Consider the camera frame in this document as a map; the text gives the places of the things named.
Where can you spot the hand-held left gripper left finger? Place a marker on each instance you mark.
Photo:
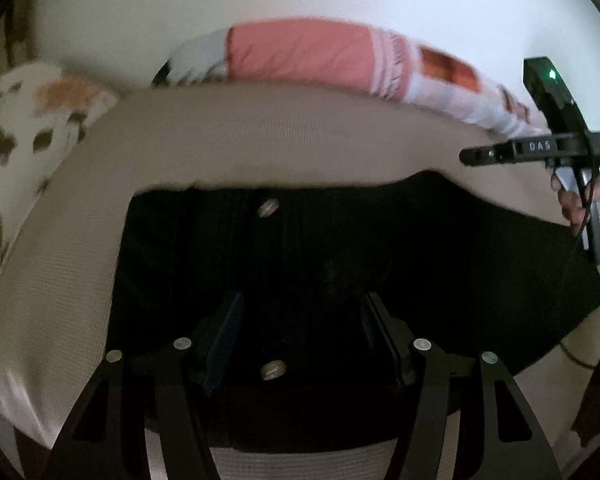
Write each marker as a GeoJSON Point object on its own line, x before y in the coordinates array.
{"type": "Point", "coordinates": [225, 339]}

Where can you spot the person's right hand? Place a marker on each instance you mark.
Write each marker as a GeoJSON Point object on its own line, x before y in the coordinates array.
{"type": "Point", "coordinates": [574, 210]}

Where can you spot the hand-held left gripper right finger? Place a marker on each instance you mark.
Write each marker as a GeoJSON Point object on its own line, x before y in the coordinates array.
{"type": "Point", "coordinates": [381, 336]}

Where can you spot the black pants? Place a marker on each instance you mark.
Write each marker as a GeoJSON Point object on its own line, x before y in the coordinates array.
{"type": "Point", "coordinates": [305, 260]}

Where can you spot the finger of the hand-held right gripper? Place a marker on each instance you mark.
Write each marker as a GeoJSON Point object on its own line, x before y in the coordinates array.
{"type": "Point", "coordinates": [487, 152]}

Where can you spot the beige mattress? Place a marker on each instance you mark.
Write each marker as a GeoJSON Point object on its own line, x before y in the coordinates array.
{"type": "Point", "coordinates": [230, 135]}

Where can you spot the white floral pillow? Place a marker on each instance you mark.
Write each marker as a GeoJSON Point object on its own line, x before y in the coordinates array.
{"type": "Point", "coordinates": [20, 125]}

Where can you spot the pink plaid pillow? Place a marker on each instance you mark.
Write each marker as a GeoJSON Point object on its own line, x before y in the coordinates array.
{"type": "Point", "coordinates": [305, 50]}

